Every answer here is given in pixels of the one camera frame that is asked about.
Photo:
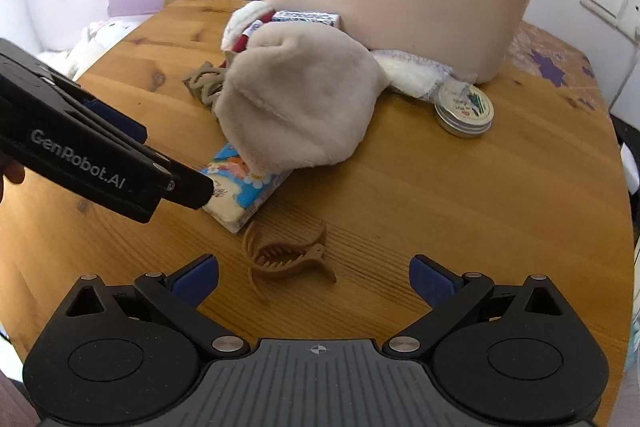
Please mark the white cat plush toy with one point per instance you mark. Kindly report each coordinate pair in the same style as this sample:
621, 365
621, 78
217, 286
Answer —
242, 18

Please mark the cartoon tissue packet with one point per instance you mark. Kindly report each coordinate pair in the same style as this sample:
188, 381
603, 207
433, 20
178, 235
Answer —
238, 190

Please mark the white wall switch socket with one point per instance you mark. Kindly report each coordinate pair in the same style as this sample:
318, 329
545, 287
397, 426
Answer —
620, 14

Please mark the beige fluffy hat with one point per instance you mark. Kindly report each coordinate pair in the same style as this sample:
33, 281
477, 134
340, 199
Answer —
300, 95

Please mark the tan wooden letter ornament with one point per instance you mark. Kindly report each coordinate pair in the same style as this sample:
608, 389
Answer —
205, 83

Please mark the blue white small box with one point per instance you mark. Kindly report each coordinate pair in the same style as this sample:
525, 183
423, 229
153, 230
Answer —
328, 19

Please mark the tan hair claw clip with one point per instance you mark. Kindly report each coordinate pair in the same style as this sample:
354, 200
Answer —
283, 260

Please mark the round balm tin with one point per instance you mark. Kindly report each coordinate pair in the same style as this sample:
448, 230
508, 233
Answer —
463, 110

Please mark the person left hand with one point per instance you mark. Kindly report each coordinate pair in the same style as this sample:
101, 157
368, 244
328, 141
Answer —
10, 170

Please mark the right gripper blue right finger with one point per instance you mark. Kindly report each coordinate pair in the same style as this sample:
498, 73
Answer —
452, 298

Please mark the white charger adapter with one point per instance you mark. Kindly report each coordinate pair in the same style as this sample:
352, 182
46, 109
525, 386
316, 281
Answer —
630, 169

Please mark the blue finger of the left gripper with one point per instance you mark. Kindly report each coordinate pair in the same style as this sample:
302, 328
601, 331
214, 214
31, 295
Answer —
119, 120
186, 187

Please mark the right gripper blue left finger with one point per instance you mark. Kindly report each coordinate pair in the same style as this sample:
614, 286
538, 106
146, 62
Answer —
176, 298

